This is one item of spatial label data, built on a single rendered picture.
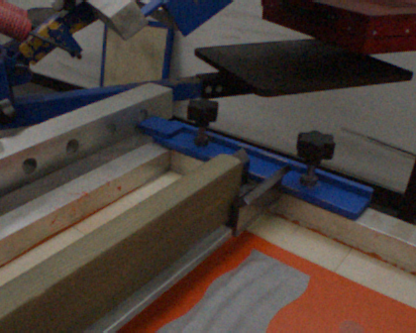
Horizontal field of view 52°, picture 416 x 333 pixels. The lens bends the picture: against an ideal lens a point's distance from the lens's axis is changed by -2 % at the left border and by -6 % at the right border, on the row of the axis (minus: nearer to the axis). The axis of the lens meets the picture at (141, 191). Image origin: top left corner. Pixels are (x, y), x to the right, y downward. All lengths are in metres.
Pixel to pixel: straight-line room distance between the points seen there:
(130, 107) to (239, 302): 0.34
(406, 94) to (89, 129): 1.88
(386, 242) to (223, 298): 0.19
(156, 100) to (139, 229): 0.36
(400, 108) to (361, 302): 1.91
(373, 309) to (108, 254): 0.27
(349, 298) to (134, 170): 0.30
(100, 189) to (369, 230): 0.31
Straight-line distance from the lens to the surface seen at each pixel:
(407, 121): 2.34
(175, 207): 0.38
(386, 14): 1.12
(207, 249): 0.43
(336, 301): 0.46
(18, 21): 0.93
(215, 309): 0.42
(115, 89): 1.07
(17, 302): 0.30
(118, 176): 0.56
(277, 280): 0.46
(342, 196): 0.54
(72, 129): 0.58
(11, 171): 0.54
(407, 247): 0.51
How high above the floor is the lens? 1.27
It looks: 32 degrees down
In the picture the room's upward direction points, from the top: 2 degrees counter-clockwise
